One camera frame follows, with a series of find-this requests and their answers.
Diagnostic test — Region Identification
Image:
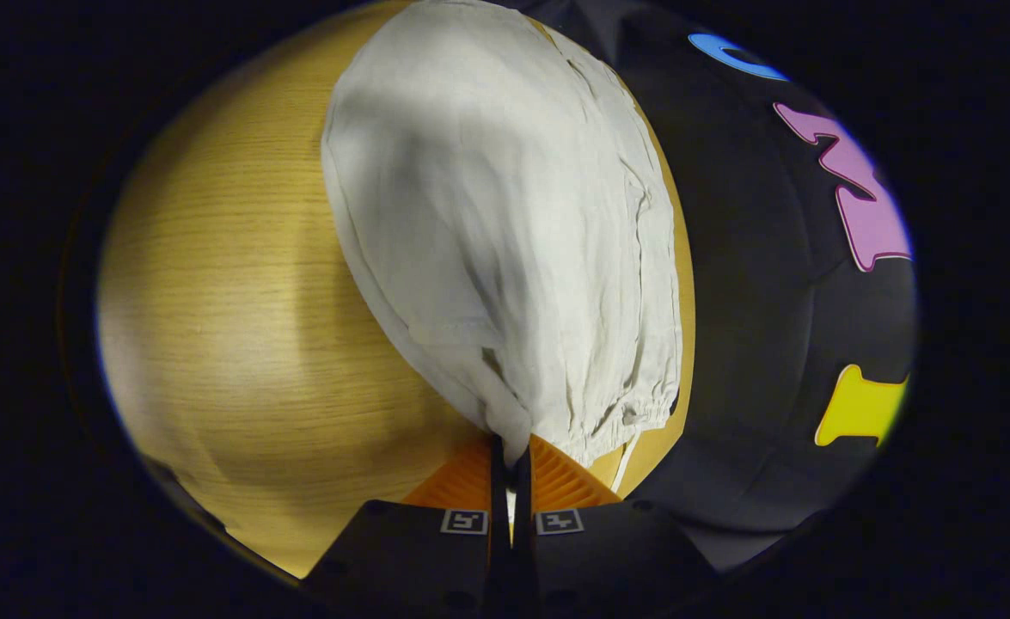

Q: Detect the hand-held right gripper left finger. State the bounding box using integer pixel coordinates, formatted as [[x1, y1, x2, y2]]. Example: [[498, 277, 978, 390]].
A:
[[303, 434, 511, 619]]

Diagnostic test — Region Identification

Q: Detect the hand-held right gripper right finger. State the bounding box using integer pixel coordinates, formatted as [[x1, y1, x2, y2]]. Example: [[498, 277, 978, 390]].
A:
[[511, 434, 716, 619]]

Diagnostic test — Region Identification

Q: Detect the black backdrop cloth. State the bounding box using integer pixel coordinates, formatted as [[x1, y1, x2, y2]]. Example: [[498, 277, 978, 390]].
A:
[[505, 0, 918, 573]]

